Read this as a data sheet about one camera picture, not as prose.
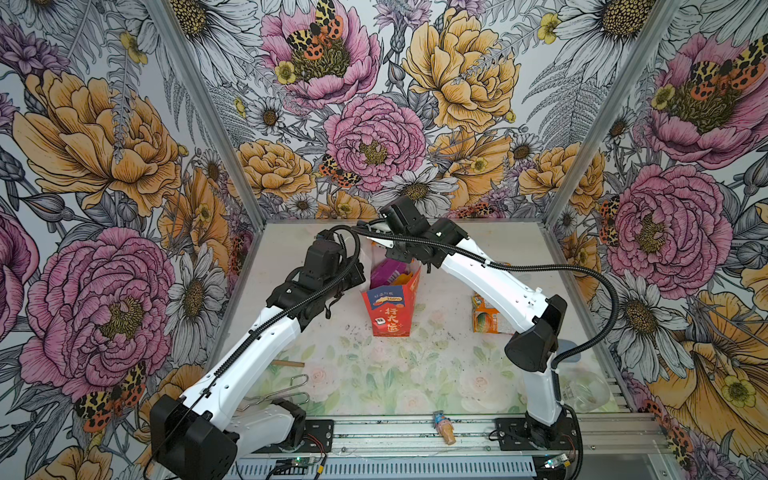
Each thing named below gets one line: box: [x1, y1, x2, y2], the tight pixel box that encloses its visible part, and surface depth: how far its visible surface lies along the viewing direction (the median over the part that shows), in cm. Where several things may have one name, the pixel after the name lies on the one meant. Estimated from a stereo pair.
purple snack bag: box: [370, 258, 409, 289], surface depth 91 cm
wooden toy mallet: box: [270, 359, 305, 367], surface depth 87 cm
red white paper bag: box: [361, 244, 422, 337], surface depth 80 cm
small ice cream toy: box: [433, 410, 456, 445], surface depth 75 cm
